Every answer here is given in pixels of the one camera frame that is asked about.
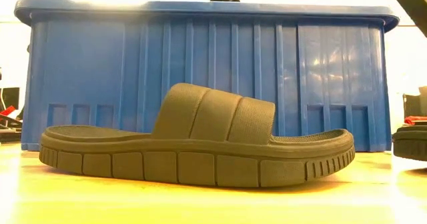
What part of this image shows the blue plastic bin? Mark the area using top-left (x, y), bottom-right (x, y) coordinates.
top-left (13, 0), bottom-right (400, 153)

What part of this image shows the black slide sandal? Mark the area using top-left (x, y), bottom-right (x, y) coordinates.
top-left (39, 82), bottom-right (356, 189)
top-left (392, 125), bottom-right (427, 162)

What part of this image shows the red background object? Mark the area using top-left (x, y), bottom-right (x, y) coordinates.
top-left (0, 105), bottom-right (16, 117)
top-left (404, 116), bottom-right (427, 125)

